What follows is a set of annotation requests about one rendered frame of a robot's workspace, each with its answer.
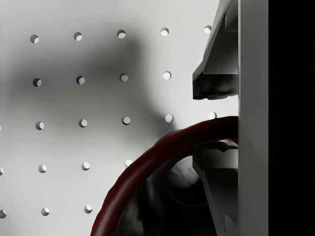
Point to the red mug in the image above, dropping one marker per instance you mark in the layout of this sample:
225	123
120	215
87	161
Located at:
157	157

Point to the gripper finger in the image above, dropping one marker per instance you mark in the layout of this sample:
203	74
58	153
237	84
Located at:
221	177
221	81

